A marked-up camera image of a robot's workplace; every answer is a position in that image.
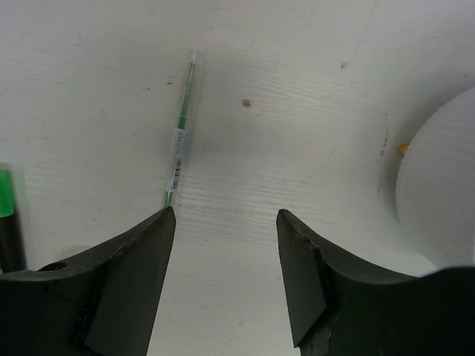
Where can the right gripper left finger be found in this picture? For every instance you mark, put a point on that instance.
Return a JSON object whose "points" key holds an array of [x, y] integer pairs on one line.
{"points": [[102, 301]]}

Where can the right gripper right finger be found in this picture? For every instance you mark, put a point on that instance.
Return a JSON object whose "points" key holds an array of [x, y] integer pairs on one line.
{"points": [[340, 304]]}

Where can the green-capped black highlighter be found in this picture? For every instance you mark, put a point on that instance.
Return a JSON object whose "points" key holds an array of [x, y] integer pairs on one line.
{"points": [[12, 249]]}

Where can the white round divided container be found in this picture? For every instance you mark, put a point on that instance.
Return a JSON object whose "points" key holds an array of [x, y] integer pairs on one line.
{"points": [[435, 185]]}

